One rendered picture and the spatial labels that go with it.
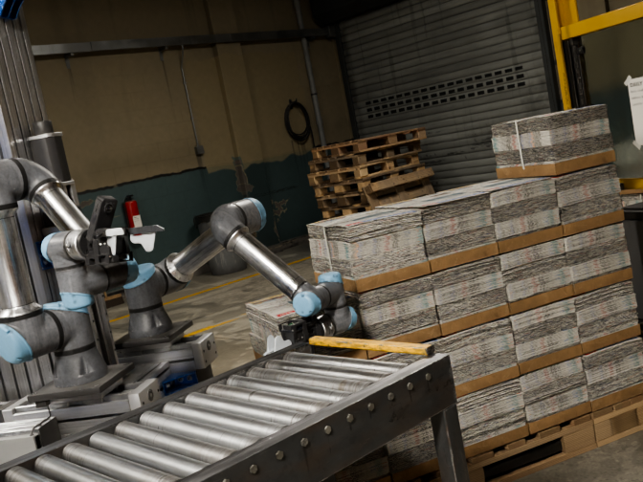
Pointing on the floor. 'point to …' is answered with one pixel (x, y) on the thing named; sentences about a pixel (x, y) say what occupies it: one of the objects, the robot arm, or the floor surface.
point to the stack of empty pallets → (363, 175)
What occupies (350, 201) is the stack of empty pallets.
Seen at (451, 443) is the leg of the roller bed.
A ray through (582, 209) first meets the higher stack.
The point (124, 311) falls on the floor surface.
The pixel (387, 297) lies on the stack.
